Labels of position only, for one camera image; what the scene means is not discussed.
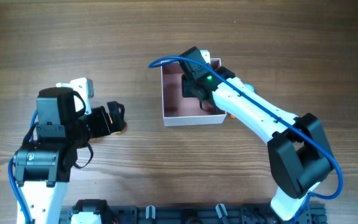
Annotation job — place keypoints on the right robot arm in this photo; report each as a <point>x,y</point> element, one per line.
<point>299,154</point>

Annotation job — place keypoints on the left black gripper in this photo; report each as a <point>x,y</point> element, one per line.
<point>104,121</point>

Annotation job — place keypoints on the yellow duck toy blue hat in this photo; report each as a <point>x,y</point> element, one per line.
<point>250,88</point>

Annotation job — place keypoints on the white cardboard box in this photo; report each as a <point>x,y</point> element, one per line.
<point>180,111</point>

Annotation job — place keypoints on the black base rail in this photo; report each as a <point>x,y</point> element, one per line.
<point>100,212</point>

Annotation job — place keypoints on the yellow round fan wheel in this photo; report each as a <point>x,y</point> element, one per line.
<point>123,130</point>

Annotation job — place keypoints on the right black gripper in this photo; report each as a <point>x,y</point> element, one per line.
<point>190,90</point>

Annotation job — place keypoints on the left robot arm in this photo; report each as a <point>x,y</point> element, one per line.
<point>39,171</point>

